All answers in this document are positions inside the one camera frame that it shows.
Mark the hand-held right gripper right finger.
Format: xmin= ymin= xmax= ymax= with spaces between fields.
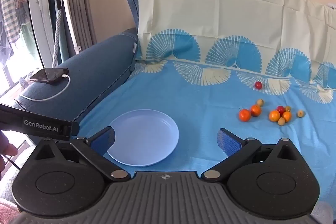
xmin=201 ymin=128 xmax=301 ymax=183

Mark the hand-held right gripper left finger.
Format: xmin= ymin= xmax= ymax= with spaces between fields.
xmin=31 ymin=126 xmax=131 ymax=183

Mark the light blue plate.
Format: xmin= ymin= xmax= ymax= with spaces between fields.
xmin=106 ymin=109 xmax=180 ymax=167

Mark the person's left hand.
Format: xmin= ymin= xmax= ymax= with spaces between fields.
xmin=0 ymin=132 xmax=18 ymax=177

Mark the black smartphone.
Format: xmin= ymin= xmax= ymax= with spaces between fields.
xmin=28 ymin=68 xmax=69 ymax=84

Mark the blue and cream printed sheet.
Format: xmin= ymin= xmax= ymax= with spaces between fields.
xmin=77 ymin=0 xmax=336 ymax=182

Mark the teal curtain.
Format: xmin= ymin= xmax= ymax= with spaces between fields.
xmin=51 ymin=0 xmax=69 ymax=63

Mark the white steamer stand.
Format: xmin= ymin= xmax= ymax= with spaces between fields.
xmin=42 ymin=0 xmax=91 ymax=55

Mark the checked hanging cloth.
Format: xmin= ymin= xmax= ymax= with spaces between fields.
xmin=0 ymin=0 xmax=23 ymax=43

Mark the grey pleated curtain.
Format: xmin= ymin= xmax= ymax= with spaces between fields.
xmin=59 ymin=0 xmax=98 ymax=56

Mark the white charging cable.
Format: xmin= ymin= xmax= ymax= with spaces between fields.
xmin=19 ymin=74 xmax=71 ymax=102

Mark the thin black cable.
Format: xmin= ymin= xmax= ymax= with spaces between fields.
xmin=5 ymin=155 xmax=21 ymax=170

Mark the speckled steamer hose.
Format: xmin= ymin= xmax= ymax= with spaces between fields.
xmin=52 ymin=9 xmax=63 ymax=69

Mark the white window frame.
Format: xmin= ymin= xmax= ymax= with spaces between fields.
xmin=26 ymin=0 xmax=57 ymax=71

